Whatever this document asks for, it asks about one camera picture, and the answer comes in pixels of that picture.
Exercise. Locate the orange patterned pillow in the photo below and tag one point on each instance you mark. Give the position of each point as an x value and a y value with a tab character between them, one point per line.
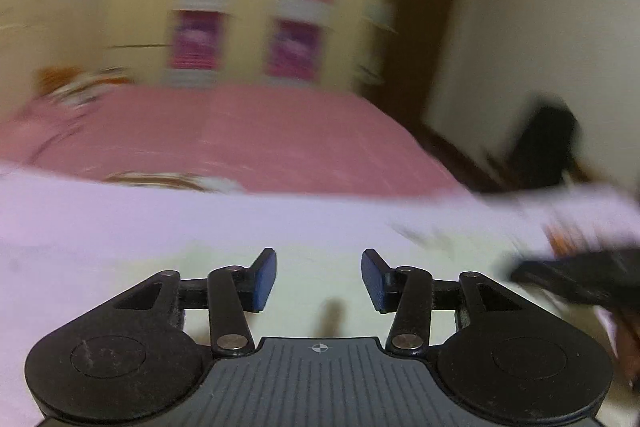
75	84

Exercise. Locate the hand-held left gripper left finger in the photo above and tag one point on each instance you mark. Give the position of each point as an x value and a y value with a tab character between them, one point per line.
265	277

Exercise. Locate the pink bed sheet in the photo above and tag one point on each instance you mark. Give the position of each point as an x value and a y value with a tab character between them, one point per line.
250	137

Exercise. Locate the brown wooden door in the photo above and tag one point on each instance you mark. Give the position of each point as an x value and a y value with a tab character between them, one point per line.
415	37

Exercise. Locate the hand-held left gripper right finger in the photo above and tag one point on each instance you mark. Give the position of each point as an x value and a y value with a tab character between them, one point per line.
372	277

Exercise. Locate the black chair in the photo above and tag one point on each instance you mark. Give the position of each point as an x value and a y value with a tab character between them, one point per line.
545	142

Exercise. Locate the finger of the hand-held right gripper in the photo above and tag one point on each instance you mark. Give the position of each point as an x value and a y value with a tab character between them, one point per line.
575	274

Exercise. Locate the pale green knitted sweater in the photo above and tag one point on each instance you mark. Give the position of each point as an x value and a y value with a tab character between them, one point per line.
320	272

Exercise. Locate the lilac floral blanket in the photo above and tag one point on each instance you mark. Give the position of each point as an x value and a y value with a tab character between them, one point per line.
75	232

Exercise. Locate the open shelf unit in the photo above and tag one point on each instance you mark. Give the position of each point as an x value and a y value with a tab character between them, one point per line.
376	42

